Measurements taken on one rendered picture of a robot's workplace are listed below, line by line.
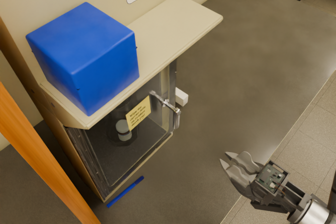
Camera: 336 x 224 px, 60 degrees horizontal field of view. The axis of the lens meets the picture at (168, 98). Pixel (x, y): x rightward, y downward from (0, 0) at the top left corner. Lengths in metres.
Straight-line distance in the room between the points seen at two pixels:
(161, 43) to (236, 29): 0.98
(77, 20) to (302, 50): 1.16
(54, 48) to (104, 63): 0.06
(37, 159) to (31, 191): 0.62
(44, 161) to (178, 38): 0.28
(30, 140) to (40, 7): 0.17
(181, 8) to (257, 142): 0.64
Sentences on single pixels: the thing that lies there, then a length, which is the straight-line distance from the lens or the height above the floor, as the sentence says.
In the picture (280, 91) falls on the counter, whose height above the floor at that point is 0.94.
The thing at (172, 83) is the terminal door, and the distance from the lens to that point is 0.77.
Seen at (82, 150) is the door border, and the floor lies 1.29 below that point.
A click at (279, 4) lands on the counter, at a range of 1.68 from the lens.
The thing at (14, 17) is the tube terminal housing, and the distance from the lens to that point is 0.41.
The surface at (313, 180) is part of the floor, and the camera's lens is 2.20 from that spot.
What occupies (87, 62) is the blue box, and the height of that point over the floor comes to 1.60.
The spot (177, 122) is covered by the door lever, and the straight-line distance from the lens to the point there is 0.81.
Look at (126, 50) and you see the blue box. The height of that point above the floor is 1.58.
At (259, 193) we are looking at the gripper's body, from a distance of 0.75.
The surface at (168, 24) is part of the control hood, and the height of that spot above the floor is 1.51.
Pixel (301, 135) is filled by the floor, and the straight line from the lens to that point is 2.33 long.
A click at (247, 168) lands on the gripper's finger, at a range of 0.78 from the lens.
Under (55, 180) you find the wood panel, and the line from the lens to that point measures 0.50.
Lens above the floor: 1.84
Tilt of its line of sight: 53 degrees down
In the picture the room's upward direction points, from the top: straight up
